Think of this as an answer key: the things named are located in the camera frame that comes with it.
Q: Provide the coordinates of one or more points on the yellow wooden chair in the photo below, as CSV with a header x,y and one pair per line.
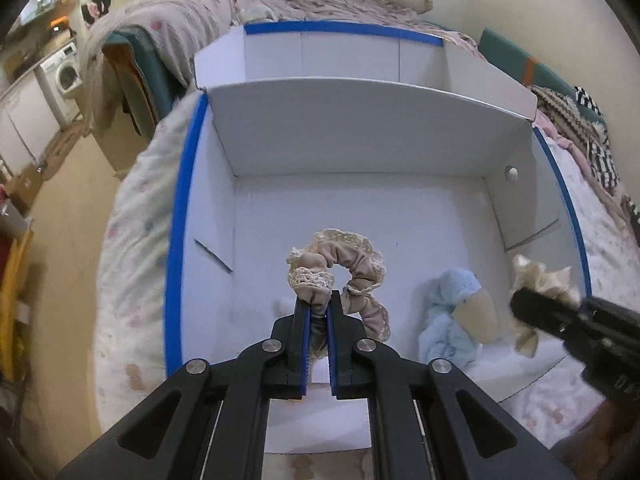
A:
x,y
15,305

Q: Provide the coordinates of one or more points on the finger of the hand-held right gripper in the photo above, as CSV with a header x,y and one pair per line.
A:
x,y
612,315
545,312

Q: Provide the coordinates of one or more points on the blue and white cardboard box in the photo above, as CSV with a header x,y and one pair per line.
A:
x,y
360,135

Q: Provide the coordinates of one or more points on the light blue plush toy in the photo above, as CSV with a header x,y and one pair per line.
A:
x,y
450,310

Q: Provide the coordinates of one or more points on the clothes hanging on wall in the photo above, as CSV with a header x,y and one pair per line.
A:
x,y
97,0

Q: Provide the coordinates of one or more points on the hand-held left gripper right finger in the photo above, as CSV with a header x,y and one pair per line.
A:
x,y
332,350

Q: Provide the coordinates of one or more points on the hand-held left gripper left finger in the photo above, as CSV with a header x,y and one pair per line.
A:
x,y
302,350

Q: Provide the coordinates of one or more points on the cream fabric scrunchie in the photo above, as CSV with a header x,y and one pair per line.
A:
x,y
537,272

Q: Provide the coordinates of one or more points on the dotted grey quilt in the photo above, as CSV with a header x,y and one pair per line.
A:
x,y
165,20

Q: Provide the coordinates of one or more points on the white kitchen cabinets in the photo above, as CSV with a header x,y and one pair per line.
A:
x,y
25,120

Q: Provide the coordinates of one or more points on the brown door mat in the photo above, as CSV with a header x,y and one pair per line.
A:
x,y
62,147

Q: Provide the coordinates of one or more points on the beige lace-trimmed scrunchie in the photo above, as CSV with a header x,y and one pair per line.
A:
x,y
350,255

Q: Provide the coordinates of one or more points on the white washing machine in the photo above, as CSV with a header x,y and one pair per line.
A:
x,y
62,80

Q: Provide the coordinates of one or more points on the bed with printed sheet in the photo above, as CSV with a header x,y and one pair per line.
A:
x,y
135,240

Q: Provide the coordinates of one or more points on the teal headboard with orange stripe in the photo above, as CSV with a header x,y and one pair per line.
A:
x,y
510,55

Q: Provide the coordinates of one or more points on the crocheted patterned blanket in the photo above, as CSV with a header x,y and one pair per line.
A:
x,y
562,110

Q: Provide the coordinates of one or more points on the black and white striped cloth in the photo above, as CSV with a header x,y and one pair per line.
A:
x,y
602,152

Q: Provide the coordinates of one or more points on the teal bed footboard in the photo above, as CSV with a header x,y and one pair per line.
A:
x,y
145,75

